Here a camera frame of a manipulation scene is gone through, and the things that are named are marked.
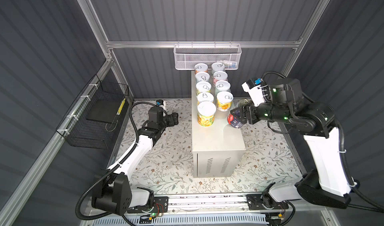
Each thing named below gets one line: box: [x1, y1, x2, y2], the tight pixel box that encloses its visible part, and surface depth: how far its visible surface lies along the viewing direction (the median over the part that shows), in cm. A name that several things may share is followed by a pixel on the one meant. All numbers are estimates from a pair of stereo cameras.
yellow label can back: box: [197, 101, 217, 128], surface depth 60 cm
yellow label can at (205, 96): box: [197, 92, 215, 105], surface depth 68 cm
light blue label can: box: [195, 71, 211, 83], surface depth 77 cm
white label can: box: [214, 80, 231, 94], surface depth 72 cm
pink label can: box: [212, 71, 228, 84], surface depth 77 cm
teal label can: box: [211, 62, 225, 75], surface depth 82 cm
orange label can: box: [194, 63, 209, 75], surface depth 82 cm
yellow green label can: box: [195, 81, 212, 96], surface depth 72 cm
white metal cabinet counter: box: [191, 70, 246, 178], surface depth 63 cm
